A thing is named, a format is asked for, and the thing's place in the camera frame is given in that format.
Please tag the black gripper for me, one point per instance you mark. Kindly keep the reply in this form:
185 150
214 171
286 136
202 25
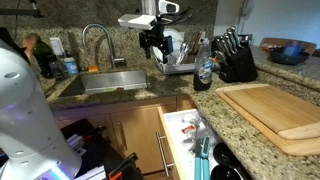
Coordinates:
155 37

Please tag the clear dish soap bottle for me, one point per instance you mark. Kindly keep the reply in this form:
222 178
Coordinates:
203 67

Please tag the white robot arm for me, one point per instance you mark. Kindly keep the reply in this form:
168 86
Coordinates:
29 133

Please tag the grey dish drying rack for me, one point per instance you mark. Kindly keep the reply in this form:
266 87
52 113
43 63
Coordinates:
172 67

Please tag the white plate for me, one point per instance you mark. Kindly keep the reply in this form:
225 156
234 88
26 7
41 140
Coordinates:
177 40

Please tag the steel spoon in rack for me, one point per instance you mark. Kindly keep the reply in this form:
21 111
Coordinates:
183 50

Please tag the orange yellow sponge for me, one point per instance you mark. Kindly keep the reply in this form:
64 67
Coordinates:
93 68

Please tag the stainless steel sink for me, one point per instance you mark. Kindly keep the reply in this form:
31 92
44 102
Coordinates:
106 82

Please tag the wooden cabinet door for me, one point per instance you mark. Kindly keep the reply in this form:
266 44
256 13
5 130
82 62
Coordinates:
135 132

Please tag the black knife block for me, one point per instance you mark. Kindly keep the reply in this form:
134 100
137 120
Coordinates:
237 68

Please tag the white open drawer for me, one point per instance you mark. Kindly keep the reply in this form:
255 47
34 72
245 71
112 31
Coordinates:
181 130

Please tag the blue label white bottle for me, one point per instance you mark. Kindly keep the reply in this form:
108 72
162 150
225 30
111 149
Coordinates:
71 66

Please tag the dark green bottle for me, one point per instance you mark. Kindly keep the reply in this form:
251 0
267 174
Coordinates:
43 54

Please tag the dark blue bowl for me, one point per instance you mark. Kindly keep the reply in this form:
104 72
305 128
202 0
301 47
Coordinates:
276 55

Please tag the black ladle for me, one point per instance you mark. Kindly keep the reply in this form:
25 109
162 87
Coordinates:
224 156

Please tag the black orange clamp tool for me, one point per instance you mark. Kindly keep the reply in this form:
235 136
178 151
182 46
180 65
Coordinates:
117 173

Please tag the black round spoon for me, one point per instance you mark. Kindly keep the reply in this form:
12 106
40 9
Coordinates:
222 172

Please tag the blue cup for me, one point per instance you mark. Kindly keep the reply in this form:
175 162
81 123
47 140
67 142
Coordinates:
292 48

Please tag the small wooden cutting board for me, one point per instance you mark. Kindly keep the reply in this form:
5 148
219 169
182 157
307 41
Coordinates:
290 117

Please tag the large wooden cutting board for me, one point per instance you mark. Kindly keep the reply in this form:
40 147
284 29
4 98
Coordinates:
302 147

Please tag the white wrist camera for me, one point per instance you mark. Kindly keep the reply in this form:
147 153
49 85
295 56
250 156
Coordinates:
137 21

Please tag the white wall outlet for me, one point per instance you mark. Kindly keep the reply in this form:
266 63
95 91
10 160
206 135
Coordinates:
57 46

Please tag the teal handled tool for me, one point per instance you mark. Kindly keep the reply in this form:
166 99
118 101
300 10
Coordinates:
201 167

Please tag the steel drawer handle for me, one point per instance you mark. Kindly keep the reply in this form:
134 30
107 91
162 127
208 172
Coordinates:
167 166

